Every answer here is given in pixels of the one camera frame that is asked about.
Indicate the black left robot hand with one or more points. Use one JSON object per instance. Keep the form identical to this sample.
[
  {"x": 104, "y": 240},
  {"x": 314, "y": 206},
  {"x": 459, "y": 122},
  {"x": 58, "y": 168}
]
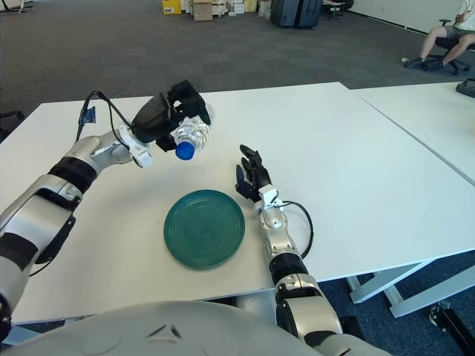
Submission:
[{"x": 156, "y": 118}]

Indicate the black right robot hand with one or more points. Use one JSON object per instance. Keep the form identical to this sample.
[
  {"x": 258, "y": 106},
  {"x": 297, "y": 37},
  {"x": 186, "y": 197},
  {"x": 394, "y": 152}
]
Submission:
[{"x": 252, "y": 176}]

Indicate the clear water bottle blue cap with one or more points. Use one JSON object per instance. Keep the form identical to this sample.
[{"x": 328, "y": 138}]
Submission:
[{"x": 185, "y": 150}]

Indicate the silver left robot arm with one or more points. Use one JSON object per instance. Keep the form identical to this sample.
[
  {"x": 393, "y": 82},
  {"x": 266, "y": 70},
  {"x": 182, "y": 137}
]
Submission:
[{"x": 37, "y": 219}]

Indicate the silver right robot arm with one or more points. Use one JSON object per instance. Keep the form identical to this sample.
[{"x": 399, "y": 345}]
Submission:
[{"x": 308, "y": 296}]

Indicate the green round plate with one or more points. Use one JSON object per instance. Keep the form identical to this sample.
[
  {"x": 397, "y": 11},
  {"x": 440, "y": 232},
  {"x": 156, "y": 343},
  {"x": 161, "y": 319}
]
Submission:
[{"x": 204, "y": 230}]

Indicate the yellow cardboard box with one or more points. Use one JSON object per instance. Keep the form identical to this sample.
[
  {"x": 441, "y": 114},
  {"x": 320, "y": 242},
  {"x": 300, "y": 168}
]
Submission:
[{"x": 171, "y": 6}]

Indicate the brown cardboard box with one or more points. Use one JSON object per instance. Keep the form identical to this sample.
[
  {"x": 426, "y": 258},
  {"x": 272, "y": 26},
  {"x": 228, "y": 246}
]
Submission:
[{"x": 203, "y": 11}]

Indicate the stack of white boxes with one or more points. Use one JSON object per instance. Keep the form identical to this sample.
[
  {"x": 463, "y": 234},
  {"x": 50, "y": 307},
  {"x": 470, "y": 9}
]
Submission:
[{"x": 237, "y": 6}]

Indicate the white bag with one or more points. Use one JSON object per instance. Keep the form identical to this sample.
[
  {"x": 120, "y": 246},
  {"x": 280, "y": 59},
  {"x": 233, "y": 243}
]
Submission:
[{"x": 265, "y": 9}]

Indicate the white chair base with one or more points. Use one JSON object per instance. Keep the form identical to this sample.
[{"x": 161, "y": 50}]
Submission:
[{"x": 20, "y": 4}]

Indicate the grey robot torso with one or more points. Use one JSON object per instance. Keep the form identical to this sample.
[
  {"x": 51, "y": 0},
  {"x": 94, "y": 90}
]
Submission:
[{"x": 148, "y": 326}]

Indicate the black device on table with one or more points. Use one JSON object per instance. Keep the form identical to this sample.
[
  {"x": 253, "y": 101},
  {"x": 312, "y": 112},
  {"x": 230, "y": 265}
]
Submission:
[{"x": 467, "y": 88}]

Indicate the black swivel chair under person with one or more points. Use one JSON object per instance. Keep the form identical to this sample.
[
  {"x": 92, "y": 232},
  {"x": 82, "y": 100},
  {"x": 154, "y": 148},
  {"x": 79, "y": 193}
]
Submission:
[{"x": 445, "y": 42}]

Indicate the black metal stand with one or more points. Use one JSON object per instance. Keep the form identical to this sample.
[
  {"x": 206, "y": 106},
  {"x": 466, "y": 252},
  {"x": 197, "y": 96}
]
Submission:
[{"x": 451, "y": 326}]

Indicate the seated person in shorts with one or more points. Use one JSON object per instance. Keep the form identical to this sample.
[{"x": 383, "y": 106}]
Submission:
[{"x": 465, "y": 13}]

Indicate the white table leg frame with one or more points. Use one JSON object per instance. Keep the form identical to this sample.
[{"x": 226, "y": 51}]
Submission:
[{"x": 358, "y": 291}]

